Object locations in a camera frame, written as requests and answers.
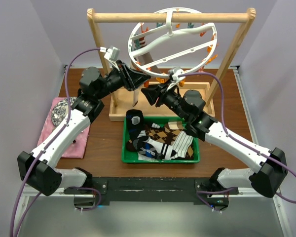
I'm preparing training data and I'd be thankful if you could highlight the white black striped sock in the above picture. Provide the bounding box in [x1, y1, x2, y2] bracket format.
[171, 131, 194, 159]

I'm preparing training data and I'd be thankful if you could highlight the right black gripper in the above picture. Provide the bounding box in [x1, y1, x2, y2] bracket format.
[141, 78, 189, 121]

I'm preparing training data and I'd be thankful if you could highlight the grey sock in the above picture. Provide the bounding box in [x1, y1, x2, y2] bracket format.
[139, 37, 161, 74]

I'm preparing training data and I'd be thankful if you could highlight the brown argyle sock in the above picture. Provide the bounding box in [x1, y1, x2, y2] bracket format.
[145, 121, 194, 160]

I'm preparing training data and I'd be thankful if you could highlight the black blue sports sock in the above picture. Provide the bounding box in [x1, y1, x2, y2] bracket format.
[126, 109, 164, 160]

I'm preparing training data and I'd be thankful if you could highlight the beige tan sock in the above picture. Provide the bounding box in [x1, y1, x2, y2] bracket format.
[132, 89, 140, 107]

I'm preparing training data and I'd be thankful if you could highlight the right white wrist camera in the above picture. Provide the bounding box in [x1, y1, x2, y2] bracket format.
[167, 67, 185, 91]

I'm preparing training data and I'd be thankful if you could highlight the white black banded sock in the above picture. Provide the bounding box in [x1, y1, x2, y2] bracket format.
[142, 123, 177, 160]

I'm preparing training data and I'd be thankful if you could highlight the blue patterned plate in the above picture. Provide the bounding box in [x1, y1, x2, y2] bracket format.
[50, 97, 69, 127]

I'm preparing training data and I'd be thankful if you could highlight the wooden hanger rack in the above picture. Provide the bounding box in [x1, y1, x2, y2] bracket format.
[86, 8, 257, 122]

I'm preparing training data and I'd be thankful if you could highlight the green plastic bin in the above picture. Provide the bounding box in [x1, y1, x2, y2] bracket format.
[121, 117, 201, 164]

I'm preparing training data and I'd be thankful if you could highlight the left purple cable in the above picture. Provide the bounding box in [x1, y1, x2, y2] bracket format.
[9, 46, 104, 237]

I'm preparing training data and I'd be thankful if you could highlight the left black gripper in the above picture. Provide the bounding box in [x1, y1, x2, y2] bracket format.
[96, 60, 150, 100]

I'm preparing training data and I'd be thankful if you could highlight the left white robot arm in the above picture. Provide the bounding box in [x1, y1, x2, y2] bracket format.
[17, 60, 150, 196]

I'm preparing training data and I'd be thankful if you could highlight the white round clip hanger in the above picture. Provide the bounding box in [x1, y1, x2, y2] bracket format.
[128, 7, 218, 79]

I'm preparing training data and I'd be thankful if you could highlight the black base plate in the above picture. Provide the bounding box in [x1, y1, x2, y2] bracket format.
[63, 176, 239, 207]

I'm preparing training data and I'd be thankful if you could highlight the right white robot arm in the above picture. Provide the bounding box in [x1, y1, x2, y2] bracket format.
[141, 84, 288, 198]

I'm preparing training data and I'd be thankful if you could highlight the pink cloth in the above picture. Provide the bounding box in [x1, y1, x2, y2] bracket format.
[37, 98, 90, 159]

